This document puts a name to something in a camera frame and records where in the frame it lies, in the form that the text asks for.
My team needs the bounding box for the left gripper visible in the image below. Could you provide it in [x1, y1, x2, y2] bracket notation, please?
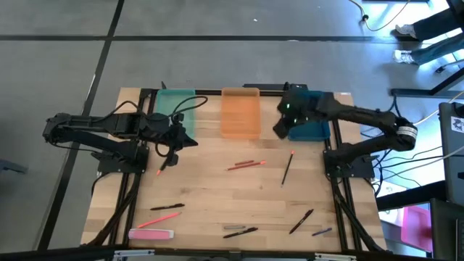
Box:
[144, 114, 199, 150]

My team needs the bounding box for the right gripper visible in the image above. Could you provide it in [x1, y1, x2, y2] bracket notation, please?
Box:
[272, 85, 329, 140]

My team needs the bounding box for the black pencil with orange eraser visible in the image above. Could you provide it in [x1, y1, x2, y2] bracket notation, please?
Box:
[280, 149, 296, 189]

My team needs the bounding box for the red pencil with orange eraser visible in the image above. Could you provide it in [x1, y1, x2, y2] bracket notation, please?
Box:
[225, 160, 268, 172]

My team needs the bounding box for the black pen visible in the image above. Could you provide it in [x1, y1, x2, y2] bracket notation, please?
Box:
[222, 226, 260, 239]
[149, 202, 186, 212]

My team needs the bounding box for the pink pencil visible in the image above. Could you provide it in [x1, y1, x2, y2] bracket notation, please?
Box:
[136, 211, 182, 230]

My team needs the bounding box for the dark pen with white print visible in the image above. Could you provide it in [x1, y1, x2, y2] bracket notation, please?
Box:
[289, 208, 315, 235]

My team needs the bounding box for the blue plastic bin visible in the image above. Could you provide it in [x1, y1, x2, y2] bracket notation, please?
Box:
[288, 90, 331, 142]

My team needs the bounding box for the black flat bar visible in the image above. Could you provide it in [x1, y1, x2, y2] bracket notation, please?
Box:
[242, 83, 291, 91]

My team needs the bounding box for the orange translucent plastic bin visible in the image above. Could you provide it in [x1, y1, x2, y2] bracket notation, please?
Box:
[220, 86, 262, 140]

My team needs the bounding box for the green translucent plastic bin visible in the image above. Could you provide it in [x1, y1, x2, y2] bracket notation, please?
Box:
[154, 88, 197, 139]

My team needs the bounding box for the pink eraser block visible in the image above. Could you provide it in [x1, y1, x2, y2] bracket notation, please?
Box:
[128, 228, 175, 241]

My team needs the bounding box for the person's shoe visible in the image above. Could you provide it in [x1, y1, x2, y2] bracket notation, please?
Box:
[394, 24, 418, 40]
[392, 49, 415, 65]

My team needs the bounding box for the black desk edge bar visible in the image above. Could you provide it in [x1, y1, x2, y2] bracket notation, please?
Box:
[376, 180, 447, 212]

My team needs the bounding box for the person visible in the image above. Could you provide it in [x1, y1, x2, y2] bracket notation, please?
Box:
[411, 0, 464, 67]

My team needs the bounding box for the pink plastic bin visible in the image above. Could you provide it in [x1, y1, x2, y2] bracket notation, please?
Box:
[399, 204, 434, 254]

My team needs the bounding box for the grey equipment case with sticker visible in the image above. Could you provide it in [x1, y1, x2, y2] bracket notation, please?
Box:
[437, 101, 464, 206]

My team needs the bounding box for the grey floor object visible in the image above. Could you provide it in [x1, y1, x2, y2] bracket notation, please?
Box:
[0, 157, 29, 175]

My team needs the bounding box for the dark equipment box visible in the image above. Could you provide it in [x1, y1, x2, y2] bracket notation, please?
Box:
[429, 197, 464, 261]

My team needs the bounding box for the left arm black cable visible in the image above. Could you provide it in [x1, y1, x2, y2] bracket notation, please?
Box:
[170, 95, 209, 117]

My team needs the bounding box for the silver metal bracket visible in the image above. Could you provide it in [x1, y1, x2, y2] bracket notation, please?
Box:
[313, 252, 357, 261]
[113, 249, 156, 260]

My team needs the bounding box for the yellow floor cable, black plug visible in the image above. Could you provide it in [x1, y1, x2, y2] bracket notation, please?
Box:
[348, 0, 413, 33]

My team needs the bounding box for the black desk leg frame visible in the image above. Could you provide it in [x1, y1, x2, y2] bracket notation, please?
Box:
[390, 67, 464, 99]

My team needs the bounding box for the white cable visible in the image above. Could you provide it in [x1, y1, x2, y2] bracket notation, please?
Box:
[413, 90, 464, 127]

